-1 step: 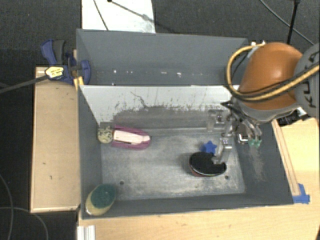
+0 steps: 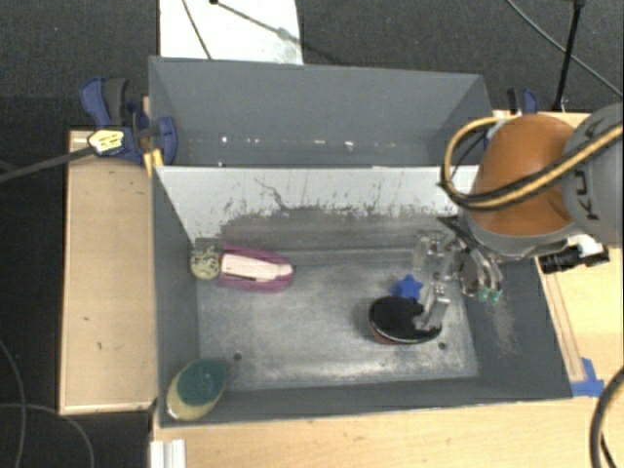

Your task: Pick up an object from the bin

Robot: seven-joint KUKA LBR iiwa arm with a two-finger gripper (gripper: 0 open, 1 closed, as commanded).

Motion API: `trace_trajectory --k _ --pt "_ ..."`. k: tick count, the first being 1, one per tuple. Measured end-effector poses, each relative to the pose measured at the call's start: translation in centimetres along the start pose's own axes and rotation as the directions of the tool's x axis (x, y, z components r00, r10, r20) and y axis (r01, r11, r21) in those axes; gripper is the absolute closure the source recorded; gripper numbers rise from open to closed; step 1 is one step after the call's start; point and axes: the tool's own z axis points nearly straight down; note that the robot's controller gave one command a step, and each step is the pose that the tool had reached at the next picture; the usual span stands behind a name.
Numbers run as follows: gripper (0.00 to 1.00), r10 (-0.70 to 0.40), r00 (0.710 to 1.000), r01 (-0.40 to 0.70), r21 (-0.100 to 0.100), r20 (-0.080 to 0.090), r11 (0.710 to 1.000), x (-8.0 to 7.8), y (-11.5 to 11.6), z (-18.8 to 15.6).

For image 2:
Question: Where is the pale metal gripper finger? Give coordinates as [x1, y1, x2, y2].
[420, 283, 452, 333]
[411, 230, 436, 275]

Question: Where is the blue star-shaped toy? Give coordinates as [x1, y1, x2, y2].
[388, 274, 424, 304]

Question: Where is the black round disc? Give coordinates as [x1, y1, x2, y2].
[367, 295, 444, 346]

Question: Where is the grey metal bin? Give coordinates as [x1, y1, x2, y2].
[147, 56, 574, 429]

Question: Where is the pale yellow round toy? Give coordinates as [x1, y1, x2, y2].
[189, 246, 221, 282]

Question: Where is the green and yellow sponge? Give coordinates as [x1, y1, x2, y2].
[165, 357, 229, 422]

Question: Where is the pale wood flat board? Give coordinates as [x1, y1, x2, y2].
[58, 125, 160, 416]

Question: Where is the black cylinder on white bracket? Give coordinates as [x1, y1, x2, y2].
[537, 239, 611, 276]

